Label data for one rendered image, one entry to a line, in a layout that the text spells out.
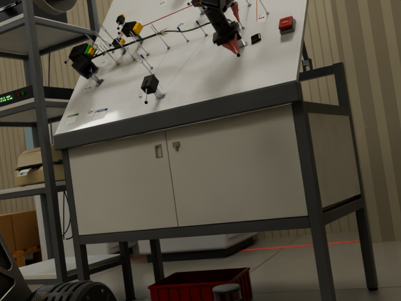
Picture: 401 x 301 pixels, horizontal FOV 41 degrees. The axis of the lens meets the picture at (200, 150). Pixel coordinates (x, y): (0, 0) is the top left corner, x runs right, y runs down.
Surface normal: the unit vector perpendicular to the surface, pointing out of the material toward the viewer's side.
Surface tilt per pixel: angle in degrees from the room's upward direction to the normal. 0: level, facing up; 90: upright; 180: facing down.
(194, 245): 90
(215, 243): 90
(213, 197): 90
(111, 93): 53
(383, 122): 90
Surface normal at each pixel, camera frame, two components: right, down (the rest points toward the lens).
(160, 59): -0.50, -0.56
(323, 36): -0.39, 0.01
